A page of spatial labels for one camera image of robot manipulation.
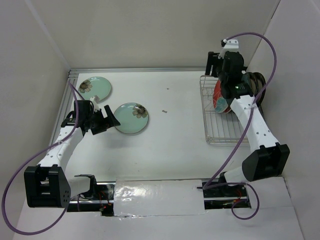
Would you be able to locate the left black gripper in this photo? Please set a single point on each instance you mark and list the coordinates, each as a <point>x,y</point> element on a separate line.
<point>107,122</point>

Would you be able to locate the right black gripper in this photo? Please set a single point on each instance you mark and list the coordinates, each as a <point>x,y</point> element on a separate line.
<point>213,64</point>

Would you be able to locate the red floral plate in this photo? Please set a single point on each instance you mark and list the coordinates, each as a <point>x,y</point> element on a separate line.
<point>221,106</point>
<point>217,90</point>

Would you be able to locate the brown rim plate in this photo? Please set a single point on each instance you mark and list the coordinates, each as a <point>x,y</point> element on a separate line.
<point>261,87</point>
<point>255,85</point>

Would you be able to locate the dark blue plate front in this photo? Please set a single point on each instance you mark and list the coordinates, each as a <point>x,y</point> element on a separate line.
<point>246,78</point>

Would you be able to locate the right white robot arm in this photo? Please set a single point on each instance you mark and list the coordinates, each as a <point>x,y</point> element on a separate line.
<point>268,156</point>

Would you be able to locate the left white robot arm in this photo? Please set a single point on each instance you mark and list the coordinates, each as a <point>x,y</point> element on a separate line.
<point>46,184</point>

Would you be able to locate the mint plate centre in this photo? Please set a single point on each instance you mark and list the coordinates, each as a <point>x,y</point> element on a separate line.
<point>133,118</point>

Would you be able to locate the mint plate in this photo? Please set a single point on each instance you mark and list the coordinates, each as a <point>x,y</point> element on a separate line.
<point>133,118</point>
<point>95,86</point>

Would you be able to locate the mint plate back left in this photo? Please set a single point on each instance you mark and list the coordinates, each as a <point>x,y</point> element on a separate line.
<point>95,86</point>

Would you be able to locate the white taped cover panel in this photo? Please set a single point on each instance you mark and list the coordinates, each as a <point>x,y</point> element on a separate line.
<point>154,198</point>

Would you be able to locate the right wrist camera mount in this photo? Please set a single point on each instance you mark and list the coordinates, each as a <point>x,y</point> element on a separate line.
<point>231,45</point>

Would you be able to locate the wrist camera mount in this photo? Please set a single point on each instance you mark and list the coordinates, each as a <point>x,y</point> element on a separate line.
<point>96,101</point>
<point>231,45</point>

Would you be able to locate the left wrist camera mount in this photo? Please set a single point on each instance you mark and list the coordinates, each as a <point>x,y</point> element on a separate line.
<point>96,101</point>

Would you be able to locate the wire dish rack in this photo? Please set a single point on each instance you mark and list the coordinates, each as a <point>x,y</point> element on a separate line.
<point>220,129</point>

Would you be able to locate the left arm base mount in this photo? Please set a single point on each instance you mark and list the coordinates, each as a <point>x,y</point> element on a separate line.
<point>101,202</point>

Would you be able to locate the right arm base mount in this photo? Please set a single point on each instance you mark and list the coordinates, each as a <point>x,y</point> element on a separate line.
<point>223,197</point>

